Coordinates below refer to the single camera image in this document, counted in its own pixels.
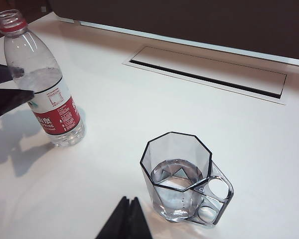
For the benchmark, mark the clear red-label water bottle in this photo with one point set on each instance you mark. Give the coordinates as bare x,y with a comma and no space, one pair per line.
52,99

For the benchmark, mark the long brown partition panel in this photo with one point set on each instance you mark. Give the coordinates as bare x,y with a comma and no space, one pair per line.
189,17

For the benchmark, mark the white partition foot bracket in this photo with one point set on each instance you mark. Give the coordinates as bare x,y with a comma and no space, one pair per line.
67,20

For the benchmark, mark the silver partition base rail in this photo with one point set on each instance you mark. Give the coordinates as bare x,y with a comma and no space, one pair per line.
214,46

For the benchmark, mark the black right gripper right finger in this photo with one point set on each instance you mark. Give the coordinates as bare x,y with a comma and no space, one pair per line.
139,224

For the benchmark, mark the grey transparent octagonal mug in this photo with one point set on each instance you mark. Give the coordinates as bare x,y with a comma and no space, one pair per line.
179,184

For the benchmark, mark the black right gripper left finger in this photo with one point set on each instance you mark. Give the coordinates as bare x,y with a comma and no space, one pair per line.
117,224

